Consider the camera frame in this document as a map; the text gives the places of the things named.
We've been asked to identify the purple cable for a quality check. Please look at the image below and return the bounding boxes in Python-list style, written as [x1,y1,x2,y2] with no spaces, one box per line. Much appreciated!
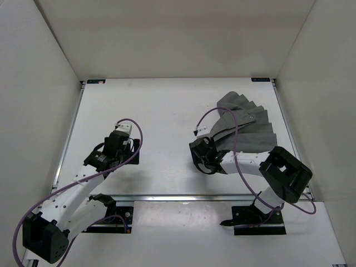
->
[195,107,318,215]
[13,118,145,266]

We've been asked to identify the front aluminium table rail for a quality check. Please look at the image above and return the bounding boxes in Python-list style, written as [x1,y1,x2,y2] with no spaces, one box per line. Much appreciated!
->
[50,194,262,203]

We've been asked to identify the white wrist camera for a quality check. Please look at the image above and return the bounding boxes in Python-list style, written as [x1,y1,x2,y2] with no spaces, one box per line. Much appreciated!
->
[193,126,210,139]
[115,122,132,136]

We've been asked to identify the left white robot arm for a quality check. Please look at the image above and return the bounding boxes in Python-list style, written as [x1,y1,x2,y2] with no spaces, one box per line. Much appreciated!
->
[22,129,142,264]

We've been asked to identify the blue corner label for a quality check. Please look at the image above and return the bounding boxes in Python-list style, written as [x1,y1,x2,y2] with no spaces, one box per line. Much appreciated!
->
[86,79,106,84]
[251,77,270,82]

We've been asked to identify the left blue corner label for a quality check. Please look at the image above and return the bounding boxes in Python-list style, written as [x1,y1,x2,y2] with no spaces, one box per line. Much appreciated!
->
[86,79,106,84]

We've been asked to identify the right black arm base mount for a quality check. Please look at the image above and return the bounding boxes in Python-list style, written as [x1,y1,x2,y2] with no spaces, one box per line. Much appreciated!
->
[220,201,286,236]

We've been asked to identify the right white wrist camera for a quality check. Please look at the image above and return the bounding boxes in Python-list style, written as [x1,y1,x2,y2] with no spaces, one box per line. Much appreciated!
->
[193,126,210,139]

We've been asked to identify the grey pleated skirt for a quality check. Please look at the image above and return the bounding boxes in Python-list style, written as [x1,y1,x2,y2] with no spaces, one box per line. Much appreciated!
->
[210,91,278,153]

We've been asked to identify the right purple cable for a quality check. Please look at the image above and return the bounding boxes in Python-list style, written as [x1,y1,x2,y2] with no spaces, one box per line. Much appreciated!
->
[195,107,318,215]

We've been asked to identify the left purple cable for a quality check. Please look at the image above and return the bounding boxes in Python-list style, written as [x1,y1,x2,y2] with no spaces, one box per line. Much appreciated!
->
[13,118,145,266]

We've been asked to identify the right blue corner label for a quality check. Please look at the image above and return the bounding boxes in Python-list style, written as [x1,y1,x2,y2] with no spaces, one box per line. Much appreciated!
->
[251,77,270,82]

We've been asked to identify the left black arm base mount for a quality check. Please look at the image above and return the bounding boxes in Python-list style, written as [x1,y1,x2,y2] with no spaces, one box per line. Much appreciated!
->
[83,194,134,234]

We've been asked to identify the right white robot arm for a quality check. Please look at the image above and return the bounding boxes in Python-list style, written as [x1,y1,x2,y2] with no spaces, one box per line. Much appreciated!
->
[189,137,313,223]

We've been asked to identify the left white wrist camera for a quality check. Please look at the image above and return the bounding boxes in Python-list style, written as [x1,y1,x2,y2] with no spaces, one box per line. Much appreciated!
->
[115,122,132,136]

